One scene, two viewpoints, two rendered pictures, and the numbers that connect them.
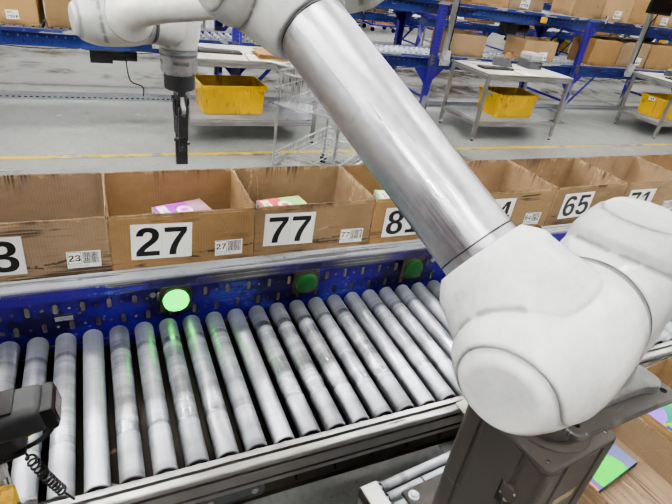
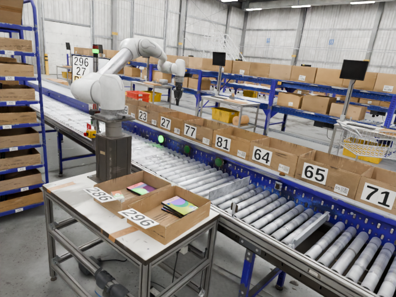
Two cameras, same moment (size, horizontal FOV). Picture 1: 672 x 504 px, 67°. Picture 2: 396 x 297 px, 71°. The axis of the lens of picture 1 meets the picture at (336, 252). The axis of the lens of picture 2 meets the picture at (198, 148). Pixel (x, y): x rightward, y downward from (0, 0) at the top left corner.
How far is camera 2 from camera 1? 2.36 m
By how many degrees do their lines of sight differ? 65
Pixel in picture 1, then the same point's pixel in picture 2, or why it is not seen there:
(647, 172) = not seen: outside the picture
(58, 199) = not seen: hidden behind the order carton
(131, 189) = (182, 117)
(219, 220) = (175, 121)
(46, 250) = (149, 117)
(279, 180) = (214, 126)
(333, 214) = (201, 130)
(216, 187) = not seen: hidden behind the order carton
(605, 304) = (85, 79)
